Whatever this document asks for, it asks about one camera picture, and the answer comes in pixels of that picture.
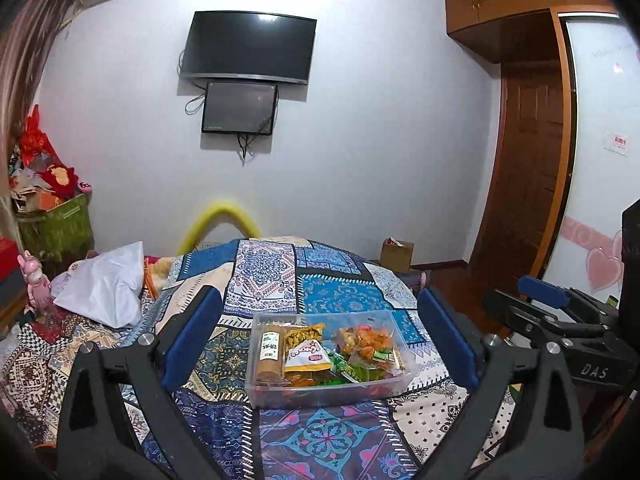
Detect white black patterned blanket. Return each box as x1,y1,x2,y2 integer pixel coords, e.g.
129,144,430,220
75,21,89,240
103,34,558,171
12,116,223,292
387,382,521,466

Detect green storage bin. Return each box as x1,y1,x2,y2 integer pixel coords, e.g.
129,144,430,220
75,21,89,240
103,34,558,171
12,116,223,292
16,194,95,263

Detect orange fried snack bag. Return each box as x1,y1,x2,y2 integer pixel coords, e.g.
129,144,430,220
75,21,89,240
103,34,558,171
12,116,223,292
334,325,397,363

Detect large wall television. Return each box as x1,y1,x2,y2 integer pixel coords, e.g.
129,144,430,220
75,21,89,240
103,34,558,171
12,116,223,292
179,10,318,86

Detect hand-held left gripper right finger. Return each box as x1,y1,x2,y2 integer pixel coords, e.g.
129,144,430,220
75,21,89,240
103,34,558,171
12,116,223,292
417,287,587,480

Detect striped curtain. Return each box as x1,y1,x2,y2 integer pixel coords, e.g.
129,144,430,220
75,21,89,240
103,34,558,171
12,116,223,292
0,0,91,221

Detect cardboard box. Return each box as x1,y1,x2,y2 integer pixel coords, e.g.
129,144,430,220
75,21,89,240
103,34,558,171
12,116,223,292
379,236,416,274

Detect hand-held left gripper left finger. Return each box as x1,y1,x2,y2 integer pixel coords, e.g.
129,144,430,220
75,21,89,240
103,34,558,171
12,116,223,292
57,287,224,480

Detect clear plastic container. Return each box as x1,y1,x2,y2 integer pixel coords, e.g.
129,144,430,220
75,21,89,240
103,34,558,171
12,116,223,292
245,309,421,408

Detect blue patchwork blanket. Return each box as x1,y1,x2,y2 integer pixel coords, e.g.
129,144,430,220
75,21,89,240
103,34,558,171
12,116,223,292
115,235,501,480

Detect yellow-white snack packet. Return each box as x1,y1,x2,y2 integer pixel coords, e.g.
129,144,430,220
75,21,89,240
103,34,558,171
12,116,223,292
284,337,333,375

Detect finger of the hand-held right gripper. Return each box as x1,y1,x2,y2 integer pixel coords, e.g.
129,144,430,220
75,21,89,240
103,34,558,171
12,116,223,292
517,275,622,322
482,287,609,347

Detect black monitor cables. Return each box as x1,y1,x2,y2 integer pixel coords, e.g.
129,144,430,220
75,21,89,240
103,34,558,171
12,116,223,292
177,50,281,165

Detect wooden overhead cabinet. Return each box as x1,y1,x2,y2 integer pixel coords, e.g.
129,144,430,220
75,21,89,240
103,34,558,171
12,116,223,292
444,0,623,64

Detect yellow foam hoop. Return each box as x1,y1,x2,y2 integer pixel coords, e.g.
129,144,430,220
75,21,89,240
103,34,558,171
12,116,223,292
179,198,264,257

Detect small wall monitor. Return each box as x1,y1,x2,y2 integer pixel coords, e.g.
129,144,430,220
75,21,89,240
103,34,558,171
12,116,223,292
201,80,279,135

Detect white pillow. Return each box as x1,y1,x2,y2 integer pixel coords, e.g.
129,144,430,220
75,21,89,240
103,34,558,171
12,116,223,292
51,241,147,329

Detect brown checkered blanket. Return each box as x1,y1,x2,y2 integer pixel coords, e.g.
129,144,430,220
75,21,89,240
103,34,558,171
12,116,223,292
0,305,151,453

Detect yellow snack bag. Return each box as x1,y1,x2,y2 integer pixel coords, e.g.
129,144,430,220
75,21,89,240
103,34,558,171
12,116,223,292
287,324,326,348

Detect red box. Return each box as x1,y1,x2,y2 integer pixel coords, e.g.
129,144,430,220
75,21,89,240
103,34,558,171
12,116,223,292
0,237,25,306

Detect small green snack packet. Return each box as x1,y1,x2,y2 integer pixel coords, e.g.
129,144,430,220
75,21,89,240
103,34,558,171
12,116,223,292
325,350,388,386

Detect brown wooden door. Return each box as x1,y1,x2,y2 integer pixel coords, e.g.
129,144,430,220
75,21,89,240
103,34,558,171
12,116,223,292
470,57,566,283

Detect brown snack bar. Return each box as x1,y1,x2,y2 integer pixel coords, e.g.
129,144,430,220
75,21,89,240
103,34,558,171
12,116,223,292
254,323,292,387

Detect pink toy figure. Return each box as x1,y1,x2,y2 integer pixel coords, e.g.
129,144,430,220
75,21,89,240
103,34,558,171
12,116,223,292
16,252,55,317

